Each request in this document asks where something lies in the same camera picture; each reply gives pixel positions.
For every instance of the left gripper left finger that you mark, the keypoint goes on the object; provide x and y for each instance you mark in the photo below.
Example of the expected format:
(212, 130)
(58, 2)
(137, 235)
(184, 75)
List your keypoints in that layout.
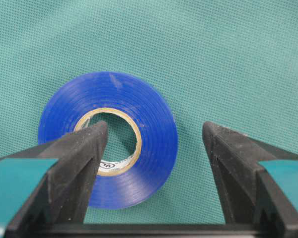
(50, 183)

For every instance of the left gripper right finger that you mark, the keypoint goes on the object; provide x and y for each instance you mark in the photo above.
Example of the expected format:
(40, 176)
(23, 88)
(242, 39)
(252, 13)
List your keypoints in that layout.
(257, 183)

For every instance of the blue tape roll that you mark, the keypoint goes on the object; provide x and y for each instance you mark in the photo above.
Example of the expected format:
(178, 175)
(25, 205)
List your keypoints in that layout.
(123, 184)

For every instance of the green table cloth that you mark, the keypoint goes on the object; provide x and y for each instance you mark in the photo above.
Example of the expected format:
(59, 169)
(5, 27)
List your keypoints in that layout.
(233, 62)

